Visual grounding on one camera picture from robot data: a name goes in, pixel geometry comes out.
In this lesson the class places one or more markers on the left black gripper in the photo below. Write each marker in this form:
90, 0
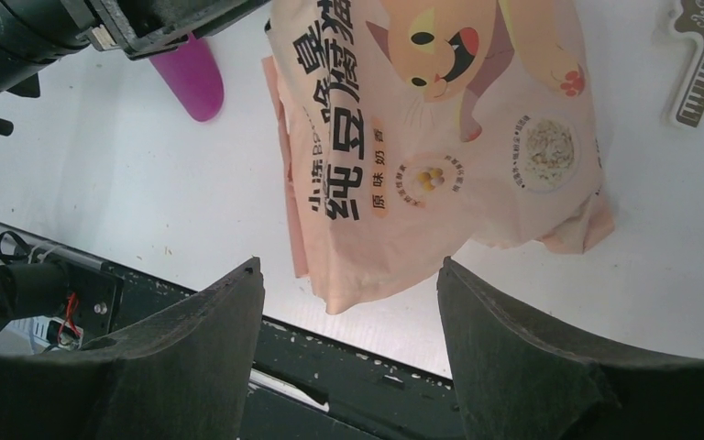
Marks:
35, 34

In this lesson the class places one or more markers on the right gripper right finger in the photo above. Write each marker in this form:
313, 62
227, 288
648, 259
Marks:
520, 373

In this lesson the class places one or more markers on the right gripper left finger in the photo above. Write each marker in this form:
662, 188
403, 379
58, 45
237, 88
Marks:
181, 373

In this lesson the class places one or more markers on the magenta plastic scoop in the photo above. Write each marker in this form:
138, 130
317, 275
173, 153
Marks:
192, 74

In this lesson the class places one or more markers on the pink cat litter bag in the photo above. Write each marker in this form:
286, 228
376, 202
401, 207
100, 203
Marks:
408, 128

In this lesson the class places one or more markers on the white bag sealing clip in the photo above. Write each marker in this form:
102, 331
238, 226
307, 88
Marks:
685, 21

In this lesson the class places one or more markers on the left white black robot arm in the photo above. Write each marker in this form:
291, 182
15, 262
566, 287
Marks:
170, 34

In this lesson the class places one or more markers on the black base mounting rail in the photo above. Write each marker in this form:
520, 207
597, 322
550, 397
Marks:
306, 386

